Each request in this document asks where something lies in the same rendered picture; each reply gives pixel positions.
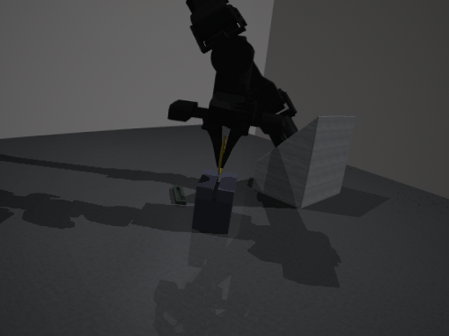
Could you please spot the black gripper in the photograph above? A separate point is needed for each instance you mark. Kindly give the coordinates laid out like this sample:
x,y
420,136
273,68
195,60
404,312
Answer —
x,y
182,110

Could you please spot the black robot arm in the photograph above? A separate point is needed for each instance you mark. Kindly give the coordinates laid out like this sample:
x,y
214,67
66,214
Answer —
x,y
215,24

